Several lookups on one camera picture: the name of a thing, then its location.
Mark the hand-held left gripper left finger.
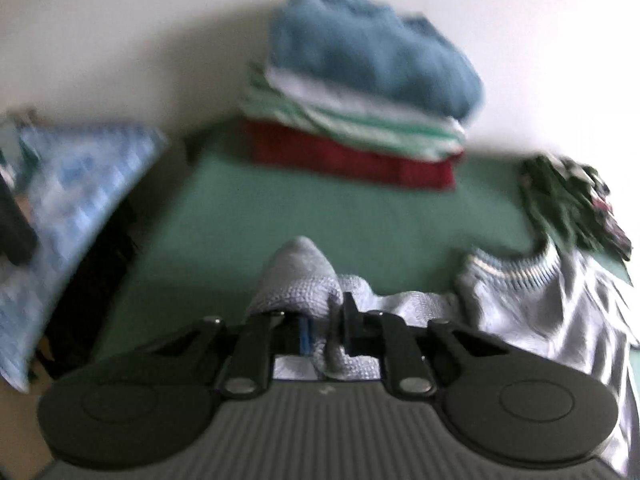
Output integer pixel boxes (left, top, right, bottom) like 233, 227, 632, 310
150, 310, 313, 401

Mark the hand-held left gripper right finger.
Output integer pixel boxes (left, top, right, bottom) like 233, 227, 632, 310
340, 292, 506, 401

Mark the grey-blue striped knit sweater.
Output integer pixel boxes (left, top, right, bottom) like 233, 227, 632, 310
247, 236, 640, 476

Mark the folded red sweater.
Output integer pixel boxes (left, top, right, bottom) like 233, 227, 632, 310
244, 119, 460, 192

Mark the folded green striped shirt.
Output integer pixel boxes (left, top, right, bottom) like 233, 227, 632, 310
239, 60, 467, 162

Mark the folded white garment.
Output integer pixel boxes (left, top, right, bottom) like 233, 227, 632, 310
264, 62, 466, 133

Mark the crumpled dark green garment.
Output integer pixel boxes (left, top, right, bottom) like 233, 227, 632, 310
519, 154, 635, 262

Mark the blue patterned cloth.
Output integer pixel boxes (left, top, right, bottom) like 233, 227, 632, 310
0, 121, 170, 392

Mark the folded blue sweater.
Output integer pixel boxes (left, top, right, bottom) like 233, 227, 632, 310
269, 0, 485, 122

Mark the dark grey pole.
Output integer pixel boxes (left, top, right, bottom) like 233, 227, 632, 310
0, 175, 37, 267

